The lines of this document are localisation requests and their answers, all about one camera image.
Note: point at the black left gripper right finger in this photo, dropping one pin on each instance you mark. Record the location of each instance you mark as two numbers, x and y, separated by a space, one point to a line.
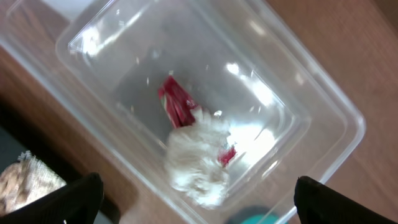
319 204

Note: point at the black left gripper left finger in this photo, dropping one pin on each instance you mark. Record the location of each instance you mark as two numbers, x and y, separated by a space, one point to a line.
78 202

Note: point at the pile of white rice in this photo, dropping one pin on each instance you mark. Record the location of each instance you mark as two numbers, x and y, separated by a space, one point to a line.
38 180

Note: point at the white tissue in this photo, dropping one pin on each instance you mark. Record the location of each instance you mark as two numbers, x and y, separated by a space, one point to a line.
194 159

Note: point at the red snack wrapper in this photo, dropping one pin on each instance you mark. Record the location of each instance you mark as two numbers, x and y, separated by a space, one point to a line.
177 102

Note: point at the pile of peanut shells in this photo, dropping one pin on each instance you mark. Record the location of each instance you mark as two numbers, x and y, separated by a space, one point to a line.
11 179

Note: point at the black waste tray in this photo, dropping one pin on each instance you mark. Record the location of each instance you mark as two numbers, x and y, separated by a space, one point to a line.
27 136

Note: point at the teal plastic tray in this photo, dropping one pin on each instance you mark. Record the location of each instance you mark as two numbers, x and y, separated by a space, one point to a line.
252 215

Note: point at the clear plastic bin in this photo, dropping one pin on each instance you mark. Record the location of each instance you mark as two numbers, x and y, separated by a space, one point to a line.
237 59

